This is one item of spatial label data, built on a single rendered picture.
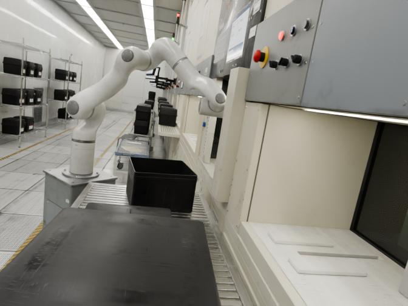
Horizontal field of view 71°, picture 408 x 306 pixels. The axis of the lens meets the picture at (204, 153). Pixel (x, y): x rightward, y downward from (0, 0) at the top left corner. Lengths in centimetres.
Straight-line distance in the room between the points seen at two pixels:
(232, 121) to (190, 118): 222
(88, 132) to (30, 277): 124
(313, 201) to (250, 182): 25
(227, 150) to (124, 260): 74
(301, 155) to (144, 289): 76
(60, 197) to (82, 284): 126
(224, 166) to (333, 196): 41
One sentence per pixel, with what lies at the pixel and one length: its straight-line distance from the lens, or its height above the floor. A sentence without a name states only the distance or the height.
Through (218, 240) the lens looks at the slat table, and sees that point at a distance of 113.
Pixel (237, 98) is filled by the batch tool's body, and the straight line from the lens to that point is 111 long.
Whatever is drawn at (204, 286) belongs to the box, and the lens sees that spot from 44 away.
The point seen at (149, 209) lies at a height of 86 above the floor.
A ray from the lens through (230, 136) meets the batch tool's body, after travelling 112.
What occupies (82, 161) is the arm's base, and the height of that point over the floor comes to 85.
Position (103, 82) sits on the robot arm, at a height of 127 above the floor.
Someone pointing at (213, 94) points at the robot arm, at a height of 129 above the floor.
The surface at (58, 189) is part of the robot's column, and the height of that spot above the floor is 70.
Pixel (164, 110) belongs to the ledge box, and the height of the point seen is 101.
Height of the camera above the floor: 126
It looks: 10 degrees down
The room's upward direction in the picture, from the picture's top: 9 degrees clockwise
